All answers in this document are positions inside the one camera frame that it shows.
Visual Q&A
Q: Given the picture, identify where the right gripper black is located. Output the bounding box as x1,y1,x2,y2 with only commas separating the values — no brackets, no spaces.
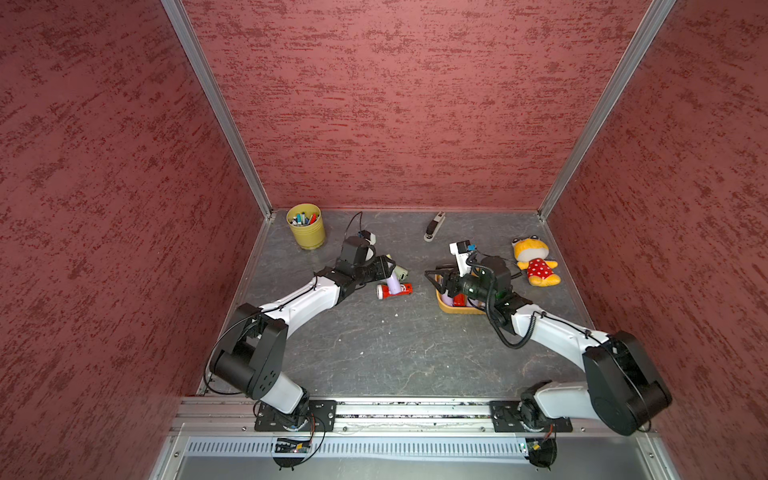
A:
424,263,494,304

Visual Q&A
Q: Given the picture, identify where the all red flashlight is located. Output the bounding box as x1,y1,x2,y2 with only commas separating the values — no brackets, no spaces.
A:
451,294,467,308

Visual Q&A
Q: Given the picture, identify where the yellow plastic storage box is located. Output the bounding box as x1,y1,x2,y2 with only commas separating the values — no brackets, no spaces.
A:
435,291,485,315

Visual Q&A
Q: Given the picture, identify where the purple flashlight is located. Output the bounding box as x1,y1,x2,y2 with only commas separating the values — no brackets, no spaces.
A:
386,271,403,295

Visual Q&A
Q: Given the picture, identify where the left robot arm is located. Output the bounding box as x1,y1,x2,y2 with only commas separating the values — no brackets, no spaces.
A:
208,230,396,431

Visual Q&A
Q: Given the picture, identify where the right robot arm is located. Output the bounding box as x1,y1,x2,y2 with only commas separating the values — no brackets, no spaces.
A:
424,254,673,436

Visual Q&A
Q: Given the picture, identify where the red white flashlight logo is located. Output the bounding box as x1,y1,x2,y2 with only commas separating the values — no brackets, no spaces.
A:
376,283,413,300

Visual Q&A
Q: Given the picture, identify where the green flashlight rear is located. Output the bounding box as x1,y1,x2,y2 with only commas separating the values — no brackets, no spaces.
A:
393,265,409,283

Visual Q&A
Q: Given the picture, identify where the grey black stapler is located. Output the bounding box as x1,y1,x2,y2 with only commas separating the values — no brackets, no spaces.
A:
424,211,446,242

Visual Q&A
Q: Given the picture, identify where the yellow-green pen cup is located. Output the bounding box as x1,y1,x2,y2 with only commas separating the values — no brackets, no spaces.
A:
286,203,326,250

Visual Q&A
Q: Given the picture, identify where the yellow plush toy red dress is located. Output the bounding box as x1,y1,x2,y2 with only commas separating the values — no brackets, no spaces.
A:
512,236,561,288

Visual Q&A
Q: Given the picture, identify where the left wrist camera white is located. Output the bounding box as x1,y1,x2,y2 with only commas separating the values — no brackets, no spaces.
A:
358,230,377,246

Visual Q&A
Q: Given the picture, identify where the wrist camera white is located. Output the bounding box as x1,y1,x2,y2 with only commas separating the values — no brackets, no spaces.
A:
449,240,476,277
358,230,377,246

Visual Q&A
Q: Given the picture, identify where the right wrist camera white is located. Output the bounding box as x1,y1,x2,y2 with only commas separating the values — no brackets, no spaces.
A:
449,240,476,277

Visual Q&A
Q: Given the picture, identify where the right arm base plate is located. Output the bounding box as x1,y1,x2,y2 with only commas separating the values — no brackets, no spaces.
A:
489,400,573,433

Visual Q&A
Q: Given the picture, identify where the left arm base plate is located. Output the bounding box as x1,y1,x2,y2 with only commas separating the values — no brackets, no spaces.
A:
254,399,338,433

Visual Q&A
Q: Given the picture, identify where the aluminium front rail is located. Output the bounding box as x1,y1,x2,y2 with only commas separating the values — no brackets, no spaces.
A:
170,395,658,439

